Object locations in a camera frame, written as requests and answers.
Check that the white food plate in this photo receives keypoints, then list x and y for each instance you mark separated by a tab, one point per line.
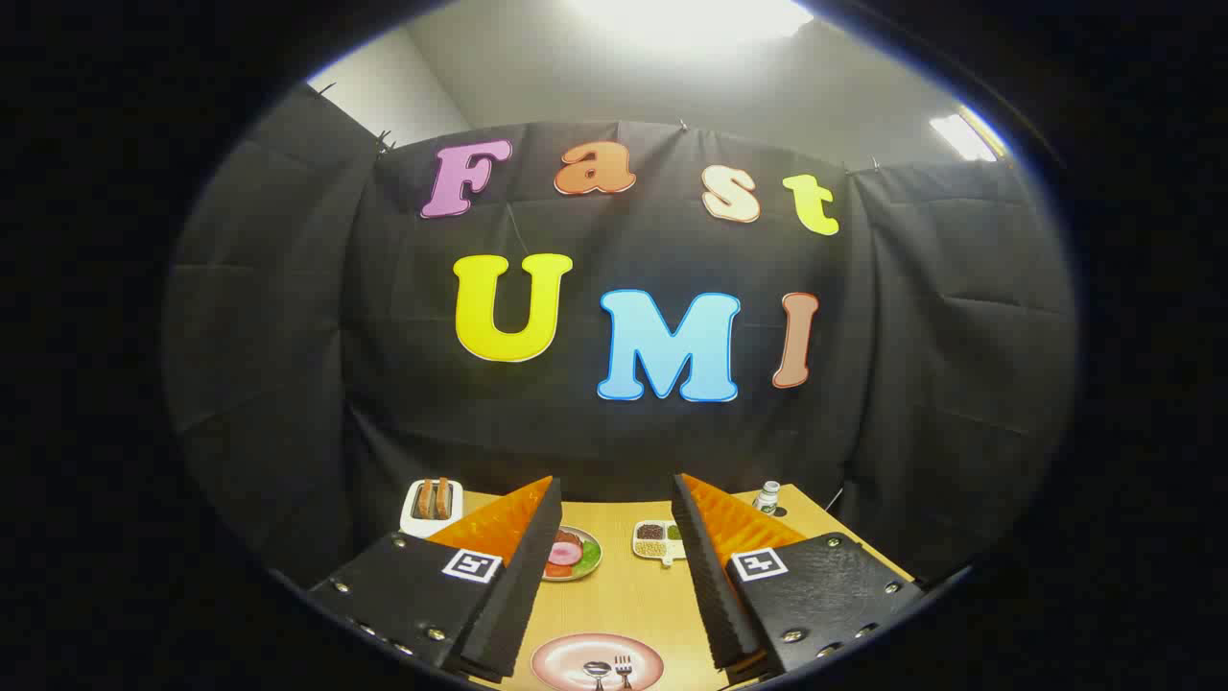
587	561

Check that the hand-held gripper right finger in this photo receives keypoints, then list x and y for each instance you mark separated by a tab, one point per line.
705	576

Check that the white divided bean dish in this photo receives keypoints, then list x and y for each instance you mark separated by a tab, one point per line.
654	545

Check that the pink ham slice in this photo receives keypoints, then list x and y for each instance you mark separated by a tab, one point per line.
564	554

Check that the small white labelled bottle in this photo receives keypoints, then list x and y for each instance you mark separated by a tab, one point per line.
767	496

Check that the small ceiling light panel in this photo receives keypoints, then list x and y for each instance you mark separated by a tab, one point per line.
964	136

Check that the pink round plate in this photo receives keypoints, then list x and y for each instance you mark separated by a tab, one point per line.
566	662

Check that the white toaster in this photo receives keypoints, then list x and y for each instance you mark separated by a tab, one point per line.
432	523

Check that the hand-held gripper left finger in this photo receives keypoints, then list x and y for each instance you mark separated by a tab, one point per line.
523	576

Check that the brown toast slice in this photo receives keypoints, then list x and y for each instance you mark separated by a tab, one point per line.
443	497
425	499

